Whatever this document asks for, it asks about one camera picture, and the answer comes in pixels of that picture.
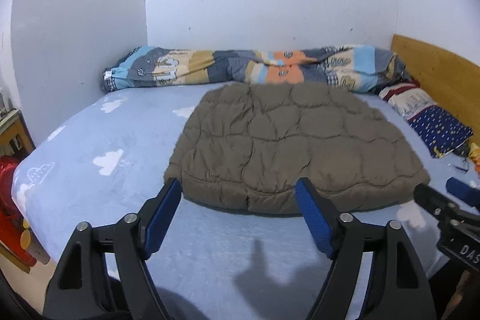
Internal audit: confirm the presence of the brown quilted jacket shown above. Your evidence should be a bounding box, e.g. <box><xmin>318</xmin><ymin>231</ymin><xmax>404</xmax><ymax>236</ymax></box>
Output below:
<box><xmin>164</xmin><ymin>82</ymin><xmax>431</xmax><ymax>214</ymax></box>

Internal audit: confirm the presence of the wooden headboard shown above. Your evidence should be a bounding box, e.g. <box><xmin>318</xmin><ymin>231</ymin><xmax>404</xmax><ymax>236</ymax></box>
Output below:
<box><xmin>390</xmin><ymin>34</ymin><xmax>480</xmax><ymax>144</ymax></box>

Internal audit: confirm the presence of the patchwork printed quilt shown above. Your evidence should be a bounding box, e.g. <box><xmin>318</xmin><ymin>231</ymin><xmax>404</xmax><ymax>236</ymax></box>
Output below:
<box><xmin>100</xmin><ymin>44</ymin><xmax>409</xmax><ymax>94</ymax></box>

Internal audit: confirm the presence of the wooden stool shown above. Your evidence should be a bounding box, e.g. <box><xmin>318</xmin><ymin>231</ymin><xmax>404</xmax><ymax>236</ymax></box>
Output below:
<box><xmin>0</xmin><ymin>109</ymin><xmax>36</xmax><ymax>156</ymax></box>

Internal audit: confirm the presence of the yellow small toy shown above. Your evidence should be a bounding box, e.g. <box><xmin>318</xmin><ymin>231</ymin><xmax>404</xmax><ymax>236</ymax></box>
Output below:
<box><xmin>467</xmin><ymin>143</ymin><xmax>480</xmax><ymax>178</ymax></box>

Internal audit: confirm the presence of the red white navy patterned pillow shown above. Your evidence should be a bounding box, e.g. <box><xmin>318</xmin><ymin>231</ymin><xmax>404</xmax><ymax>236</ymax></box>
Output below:
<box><xmin>378</xmin><ymin>80</ymin><xmax>474</xmax><ymax>159</ymax></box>

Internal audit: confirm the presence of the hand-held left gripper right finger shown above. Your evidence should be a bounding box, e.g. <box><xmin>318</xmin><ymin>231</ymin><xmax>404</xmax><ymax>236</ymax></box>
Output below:
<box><xmin>295</xmin><ymin>177</ymin><xmax>437</xmax><ymax>320</ymax></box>

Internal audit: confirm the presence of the light blue cloud bed sheet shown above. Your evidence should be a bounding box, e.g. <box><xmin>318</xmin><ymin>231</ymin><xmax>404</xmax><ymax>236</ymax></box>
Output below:
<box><xmin>11</xmin><ymin>82</ymin><xmax>480</xmax><ymax>320</ymax></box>

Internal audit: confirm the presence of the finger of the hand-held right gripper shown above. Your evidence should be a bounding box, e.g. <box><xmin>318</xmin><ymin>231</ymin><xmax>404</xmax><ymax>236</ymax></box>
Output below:
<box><xmin>414</xmin><ymin>184</ymin><xmax>460</xmax><ymax>221</ymax></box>
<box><xmin>446</xmin><ymin>178</ymin><xmax>480</xmax><ymax>210</ymax></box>

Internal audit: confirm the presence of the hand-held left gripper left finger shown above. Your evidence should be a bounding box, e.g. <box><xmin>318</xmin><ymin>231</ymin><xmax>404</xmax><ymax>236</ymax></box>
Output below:
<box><xmin>42</xmin><ymin>178</ymin><xmax>183</xmax><ymax>320</ymax></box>

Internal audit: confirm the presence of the red plastic bag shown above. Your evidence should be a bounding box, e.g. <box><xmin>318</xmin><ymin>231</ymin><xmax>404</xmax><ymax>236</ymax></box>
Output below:
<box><xmin>0</xmin><ymin>154</ymin><xmax>38</xmax><ymax>266</ymax></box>

